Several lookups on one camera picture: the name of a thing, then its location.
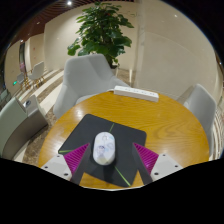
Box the white power strip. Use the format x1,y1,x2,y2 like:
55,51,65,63
113,85,160,103

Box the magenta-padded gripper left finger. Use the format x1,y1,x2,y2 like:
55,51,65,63
41,142,92,186

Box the white chair wooden legs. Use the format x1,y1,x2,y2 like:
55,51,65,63
15,72,27,89
28,61,46,88

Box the grey shell chair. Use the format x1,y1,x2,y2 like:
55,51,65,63
178,83,218,158
53,54,131,120

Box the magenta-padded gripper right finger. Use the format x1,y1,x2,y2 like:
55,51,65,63
131,142,184,186

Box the white cartoon-print computer mouse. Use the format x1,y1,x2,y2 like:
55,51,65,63
92,131,117,166

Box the green potted plant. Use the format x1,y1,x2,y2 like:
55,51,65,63
67,2,135,76

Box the black mouse pad green lines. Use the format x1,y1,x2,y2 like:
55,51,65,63
58,113,148,188

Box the grey-green armchair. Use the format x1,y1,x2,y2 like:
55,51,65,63
0,94,49,161

